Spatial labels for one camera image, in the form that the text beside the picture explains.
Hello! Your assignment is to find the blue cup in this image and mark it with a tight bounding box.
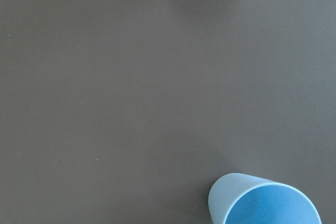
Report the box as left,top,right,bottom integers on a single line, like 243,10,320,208
208,173,321,223

